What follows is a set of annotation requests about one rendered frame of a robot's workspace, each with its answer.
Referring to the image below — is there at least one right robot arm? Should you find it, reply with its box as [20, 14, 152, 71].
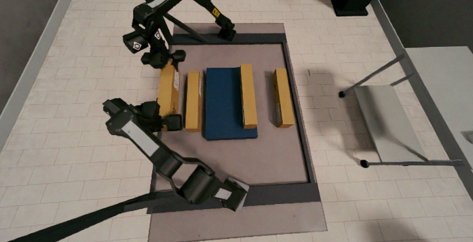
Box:
[103, 98, 247, 212]

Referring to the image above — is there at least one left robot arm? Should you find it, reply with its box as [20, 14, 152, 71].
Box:
[122, 0, 235, 69]

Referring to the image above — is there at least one brown cardboard carton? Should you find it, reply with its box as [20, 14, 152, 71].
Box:
[157, 61, 180, 119]
[185, 70, 202, 132]
[272, 68, 294, 128]
[240, 64, 257, 129]

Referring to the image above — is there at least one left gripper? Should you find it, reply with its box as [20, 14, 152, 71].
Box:
[141, 40, 186, 72]

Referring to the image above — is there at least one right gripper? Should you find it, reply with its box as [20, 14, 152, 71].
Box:
[146, 114, 183, 133]

